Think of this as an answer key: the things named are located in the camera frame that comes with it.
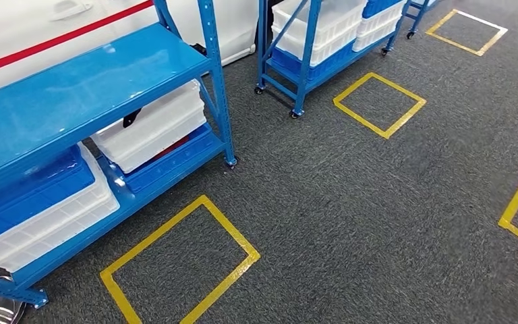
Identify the blue metal shelf rack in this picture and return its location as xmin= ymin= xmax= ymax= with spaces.
xmin=254 ymin=0 xmax=414 ymax=120
xmin=0 ymin=0 xmax=238 ymax=311
xmin=404 ymin=0 xmax=441 ymax=41

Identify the red item in crate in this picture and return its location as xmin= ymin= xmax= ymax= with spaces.
xmin=151 ymin=136 xmax=191 ymax=162

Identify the white plastic crate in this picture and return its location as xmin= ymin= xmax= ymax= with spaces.
xmin=0 ymin=142 xmax=121 ymax=273
xmin=352 ymin=18 xmax=402 ymax=53
xmin=107 ymin=107 xmax=207 ymax=174
xmin=270 ymin=0 xmax=368 ymax=67
xmin=356 ymin=1 xmax=405 ymax=38
xmin=90 ymin=79 xmax=205 ymax=155

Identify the white car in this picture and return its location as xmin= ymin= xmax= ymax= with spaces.
xmin=0 ymin=0 xmax=260 ymax=100

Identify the long red barrier belt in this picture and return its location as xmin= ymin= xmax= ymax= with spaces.
xmin=0 ymin=0 xmax=155 ymax=80

